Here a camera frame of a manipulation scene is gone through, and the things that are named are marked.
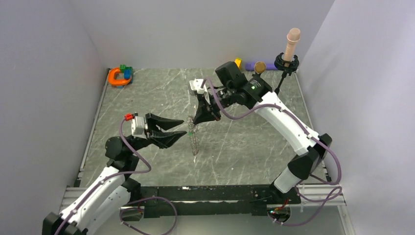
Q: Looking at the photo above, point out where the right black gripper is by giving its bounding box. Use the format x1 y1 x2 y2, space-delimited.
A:
193 85 236 124

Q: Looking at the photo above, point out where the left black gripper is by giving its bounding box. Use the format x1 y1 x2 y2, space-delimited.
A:
129 112 187 154

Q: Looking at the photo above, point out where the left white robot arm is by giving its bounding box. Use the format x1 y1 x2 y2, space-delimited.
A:
42 113 187 235

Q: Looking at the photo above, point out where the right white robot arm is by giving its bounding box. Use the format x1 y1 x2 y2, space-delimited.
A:
188 61 331 204

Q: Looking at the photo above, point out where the yellow toy block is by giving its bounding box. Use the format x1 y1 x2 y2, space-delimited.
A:
234 58 242 69

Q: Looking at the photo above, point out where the blue toy block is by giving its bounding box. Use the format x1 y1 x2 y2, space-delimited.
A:
123 70 133 80

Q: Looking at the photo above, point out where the purple cylinder toy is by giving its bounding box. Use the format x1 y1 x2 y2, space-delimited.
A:
244 62 277 71

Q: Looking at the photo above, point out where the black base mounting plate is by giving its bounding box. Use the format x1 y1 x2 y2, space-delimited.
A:
121 184 301 221

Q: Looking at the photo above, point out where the green toy block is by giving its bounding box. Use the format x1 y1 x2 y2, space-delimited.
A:
119 64 133 74

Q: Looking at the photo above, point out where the tall black microphone stand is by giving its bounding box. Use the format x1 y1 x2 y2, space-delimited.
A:
274 52 300 94

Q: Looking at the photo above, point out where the pink microphone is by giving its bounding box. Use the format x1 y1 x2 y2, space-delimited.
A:
283 28 301 61

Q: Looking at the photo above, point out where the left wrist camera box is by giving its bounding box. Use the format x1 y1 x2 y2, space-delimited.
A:
124 113 147 137

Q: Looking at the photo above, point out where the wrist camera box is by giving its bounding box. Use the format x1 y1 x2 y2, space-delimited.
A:
124 113 147 137
188 79 208 96

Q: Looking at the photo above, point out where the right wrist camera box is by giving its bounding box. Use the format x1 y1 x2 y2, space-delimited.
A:
188 79 208 96

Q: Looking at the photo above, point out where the orange ring toy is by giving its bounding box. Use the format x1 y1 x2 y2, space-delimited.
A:
107 68 133 87

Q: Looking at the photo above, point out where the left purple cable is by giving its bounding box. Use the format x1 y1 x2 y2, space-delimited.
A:
53 118 178 235

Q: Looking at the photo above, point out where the purple cable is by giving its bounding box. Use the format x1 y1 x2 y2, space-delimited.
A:
201 77 343 227
53 118 178 235

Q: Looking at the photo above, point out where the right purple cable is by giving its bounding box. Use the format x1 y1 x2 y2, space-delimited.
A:
201 77 343 227

